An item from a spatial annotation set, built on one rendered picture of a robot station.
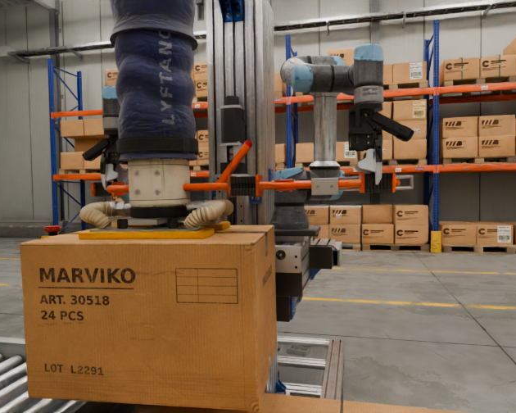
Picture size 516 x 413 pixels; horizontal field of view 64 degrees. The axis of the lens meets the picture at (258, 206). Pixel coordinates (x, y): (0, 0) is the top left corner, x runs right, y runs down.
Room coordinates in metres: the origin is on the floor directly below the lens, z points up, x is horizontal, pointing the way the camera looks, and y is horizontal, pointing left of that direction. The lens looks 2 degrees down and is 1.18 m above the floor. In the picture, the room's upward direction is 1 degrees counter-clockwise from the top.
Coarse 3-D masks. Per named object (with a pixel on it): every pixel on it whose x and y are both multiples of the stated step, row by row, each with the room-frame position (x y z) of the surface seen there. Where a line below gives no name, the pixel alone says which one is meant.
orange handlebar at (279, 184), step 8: (184, 184) 1.14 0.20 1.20; (192, 184) 1.14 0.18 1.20; (200, 184) 1.14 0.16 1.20; (208, 184) 1.13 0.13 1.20; (216, 184) 1.13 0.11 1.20; (224, 184) 1.12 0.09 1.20; (264, 184) 1.11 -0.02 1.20; (272, 184) 1.10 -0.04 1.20; (280, 184) 1.10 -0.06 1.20; (288, 184) 1.10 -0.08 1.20; (296, 184) 1.09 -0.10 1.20; (304, 184) 1.09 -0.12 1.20; (344, 184) 1.07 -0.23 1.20; (352, 184) 1.07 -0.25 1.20; (360, 184) 1.07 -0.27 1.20; (112, 192) 1.18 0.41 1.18; (120, 192) 1.17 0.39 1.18; (128, 192) 1.17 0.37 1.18
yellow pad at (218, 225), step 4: (220, 220) 1.28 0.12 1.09; (180, 224) 1.24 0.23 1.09; (204, 224) 1.22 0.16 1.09; (208, 224) 1.22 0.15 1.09; (212, 224) 1.22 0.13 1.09; (216, 224) 1.21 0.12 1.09; (220, 224) 1.21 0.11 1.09; (224, 224) 1.23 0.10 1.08; (228, 224) 1.27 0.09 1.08; (216, 228) 1.21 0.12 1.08; (220, 228) 1.20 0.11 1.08; (224, 228) 1.23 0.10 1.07
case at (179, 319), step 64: (64, 256) 1.02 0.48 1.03; (128, 256) 0.99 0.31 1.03; (192, 256) 0.96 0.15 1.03; (256, 256) 0.97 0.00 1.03; (64, 320) 1.02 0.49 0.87; (128, 320) 0.99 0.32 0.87; (192, 320) 0.97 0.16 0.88; (256, 320) 0.95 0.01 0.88; (64, 384) 1.02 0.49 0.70; (128, 384) 1.00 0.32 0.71; (192, 384) 0.97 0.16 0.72; (256, 384) 0.95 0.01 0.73
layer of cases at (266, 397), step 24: (144, 408) 1.20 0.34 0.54; (168, 408) 1.20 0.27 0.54; (192, 408) 1.20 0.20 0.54; (264, 408) 1.19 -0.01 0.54; (288, 408) 1.19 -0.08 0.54; (312, 408) 1.19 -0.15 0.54; (336, 408) 1.18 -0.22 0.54; (360, 408) 1.18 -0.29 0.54; (384, 408) 1.18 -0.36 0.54; (408, 408) 1.18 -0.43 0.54
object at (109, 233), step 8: (120, 224) 1.09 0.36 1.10; (168, 224) 1.07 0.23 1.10; (176, 224) 1.07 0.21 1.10; (80, 232) 1.07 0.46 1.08; (88, 232) 1.07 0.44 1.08; (96, 232) 1.06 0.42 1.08; (104, 232) 1.06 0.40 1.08; (112, 232) 1.06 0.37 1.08; (120, 232) 1.05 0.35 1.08; (128, 232) 1.05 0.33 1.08; (136, 232) 1.05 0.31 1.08; (144, 232) 1.04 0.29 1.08; (152, 232) 1.04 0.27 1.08; (160, 232) 1.04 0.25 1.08; (168, 232) 1.03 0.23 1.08; (176, 232) 1.03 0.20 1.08; (184, 232) 1.03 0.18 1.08; (192, 232) 1.02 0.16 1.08; (200, 232) 1.02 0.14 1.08; (208, 232) 1.05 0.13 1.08
